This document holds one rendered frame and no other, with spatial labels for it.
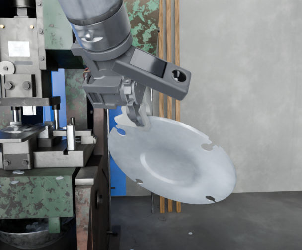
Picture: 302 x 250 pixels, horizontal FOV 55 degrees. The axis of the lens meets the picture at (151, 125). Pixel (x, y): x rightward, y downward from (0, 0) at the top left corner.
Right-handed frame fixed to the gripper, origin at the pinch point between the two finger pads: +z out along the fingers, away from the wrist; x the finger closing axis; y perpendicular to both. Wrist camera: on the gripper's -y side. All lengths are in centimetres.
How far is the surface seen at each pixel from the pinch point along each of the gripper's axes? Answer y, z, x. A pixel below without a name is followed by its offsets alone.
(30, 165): 52, 35, -6
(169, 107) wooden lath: 32, 115, -102
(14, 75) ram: 59, 15, -30
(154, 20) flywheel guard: 7.2, 1.9, -37.1
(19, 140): 46, 19, -6
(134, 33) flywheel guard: 12.9, 4.3, -34.8
